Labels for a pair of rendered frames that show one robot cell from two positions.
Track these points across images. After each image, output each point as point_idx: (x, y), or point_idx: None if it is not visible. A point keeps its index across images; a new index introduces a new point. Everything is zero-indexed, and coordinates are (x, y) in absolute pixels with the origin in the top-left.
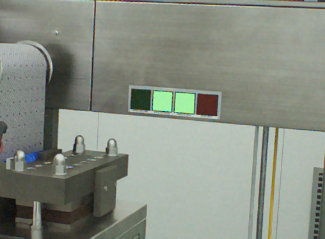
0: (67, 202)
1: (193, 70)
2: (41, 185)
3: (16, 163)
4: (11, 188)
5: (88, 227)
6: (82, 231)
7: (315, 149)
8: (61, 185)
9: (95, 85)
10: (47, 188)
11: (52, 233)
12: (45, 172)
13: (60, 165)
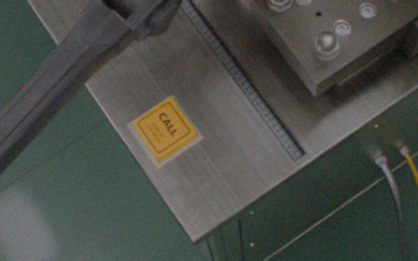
0: (324, 90)
1: None
2: (292, 57)
3: (271, 2)
4: (260, 21)
5: (371, 87)
6: (352, 101)
7: None
8: (312, 83)
9: None
10: (298, 67)
11: (306, 91)
12: (311, 30)
13: (324, 52)
